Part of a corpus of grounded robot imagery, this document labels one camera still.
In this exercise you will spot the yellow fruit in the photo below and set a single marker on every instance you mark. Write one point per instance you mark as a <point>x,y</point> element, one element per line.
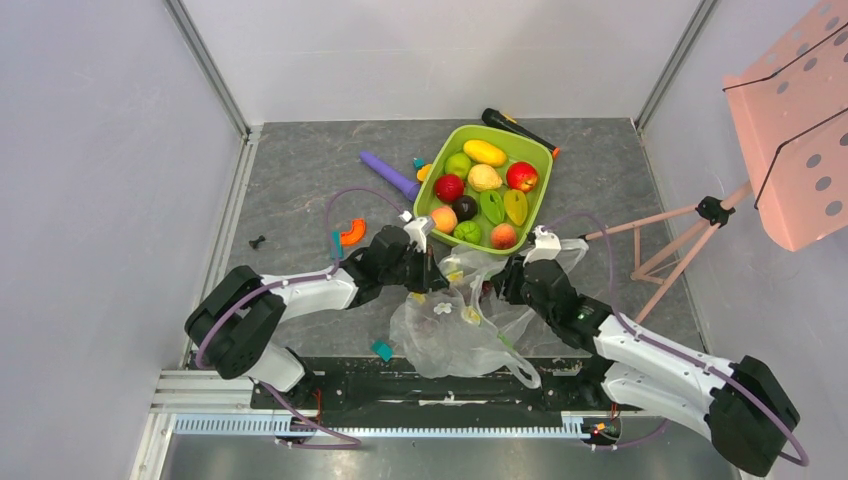
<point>516,206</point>

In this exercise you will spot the dark purple fake plum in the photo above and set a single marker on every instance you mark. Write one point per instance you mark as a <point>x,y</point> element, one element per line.
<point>465,208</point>

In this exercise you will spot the black flashlight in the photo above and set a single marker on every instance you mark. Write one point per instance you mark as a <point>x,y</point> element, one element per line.
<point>495,119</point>

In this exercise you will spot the teal long block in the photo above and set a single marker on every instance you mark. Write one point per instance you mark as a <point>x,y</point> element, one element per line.
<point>337,246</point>

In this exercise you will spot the orange peach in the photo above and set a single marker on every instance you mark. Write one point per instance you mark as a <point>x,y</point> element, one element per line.
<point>445,219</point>
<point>503,237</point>

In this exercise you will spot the small black screw piece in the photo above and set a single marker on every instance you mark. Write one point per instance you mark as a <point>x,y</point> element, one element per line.
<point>254,244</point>

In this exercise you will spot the red fake apple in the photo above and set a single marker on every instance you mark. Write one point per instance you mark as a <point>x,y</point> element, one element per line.
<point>522,176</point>

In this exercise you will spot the dark red grapes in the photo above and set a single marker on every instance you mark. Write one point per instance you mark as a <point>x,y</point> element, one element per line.
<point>487,288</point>

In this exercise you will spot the green plastic tray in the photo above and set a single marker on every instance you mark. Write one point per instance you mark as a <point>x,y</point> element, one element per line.
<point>517,149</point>

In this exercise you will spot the green starfruit piece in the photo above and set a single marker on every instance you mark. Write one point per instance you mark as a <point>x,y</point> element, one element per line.
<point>492,206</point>

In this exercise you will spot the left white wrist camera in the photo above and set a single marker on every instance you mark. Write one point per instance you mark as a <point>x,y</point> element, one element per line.
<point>417,229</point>

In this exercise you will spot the orange curved toy piece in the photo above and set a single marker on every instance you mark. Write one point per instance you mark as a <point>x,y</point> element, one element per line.
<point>354,234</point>

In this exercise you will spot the green fake apple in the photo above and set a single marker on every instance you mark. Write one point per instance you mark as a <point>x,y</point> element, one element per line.
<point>458,164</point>

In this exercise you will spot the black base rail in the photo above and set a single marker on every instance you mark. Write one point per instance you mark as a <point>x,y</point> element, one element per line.
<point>369,392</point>

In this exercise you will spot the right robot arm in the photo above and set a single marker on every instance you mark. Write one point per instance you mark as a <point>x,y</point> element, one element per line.
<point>740,407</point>

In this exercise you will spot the green fruit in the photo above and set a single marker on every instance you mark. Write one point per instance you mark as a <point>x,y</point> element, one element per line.
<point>468,231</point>

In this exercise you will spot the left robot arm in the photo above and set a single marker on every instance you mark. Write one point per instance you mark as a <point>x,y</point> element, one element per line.
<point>233,326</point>

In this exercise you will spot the red fake pomegranate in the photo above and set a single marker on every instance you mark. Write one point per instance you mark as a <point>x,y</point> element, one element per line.
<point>448,188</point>

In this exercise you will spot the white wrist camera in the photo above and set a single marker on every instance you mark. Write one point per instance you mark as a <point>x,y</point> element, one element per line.
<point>546,245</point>
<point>417,229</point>

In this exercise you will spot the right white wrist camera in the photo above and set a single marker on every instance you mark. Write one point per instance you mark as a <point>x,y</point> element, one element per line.
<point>546,245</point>

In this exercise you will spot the small teal block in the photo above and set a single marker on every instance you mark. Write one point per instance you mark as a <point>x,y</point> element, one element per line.
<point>382,350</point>

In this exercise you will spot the pink perforated music stand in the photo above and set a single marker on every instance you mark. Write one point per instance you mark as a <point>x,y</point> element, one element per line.
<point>789,111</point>

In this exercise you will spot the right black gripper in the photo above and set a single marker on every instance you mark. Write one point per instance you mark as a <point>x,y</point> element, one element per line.
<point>510,281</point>

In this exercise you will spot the yellow fake mango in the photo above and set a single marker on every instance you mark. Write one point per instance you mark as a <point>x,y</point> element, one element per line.
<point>483,152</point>

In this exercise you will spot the purple plastic handle tool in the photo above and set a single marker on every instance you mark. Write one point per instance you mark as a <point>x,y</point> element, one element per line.
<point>409,188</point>

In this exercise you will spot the orange yellow toy piece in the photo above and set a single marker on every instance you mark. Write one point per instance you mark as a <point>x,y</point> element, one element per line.
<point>423,172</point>

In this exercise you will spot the clear plastic bag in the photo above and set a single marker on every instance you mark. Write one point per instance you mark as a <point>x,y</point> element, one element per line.
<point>465,330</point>

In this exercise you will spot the yellow fake pear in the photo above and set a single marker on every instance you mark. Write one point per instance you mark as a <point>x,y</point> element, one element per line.
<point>484,177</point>

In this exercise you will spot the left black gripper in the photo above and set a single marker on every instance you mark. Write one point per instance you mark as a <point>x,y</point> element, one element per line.
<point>431,277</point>

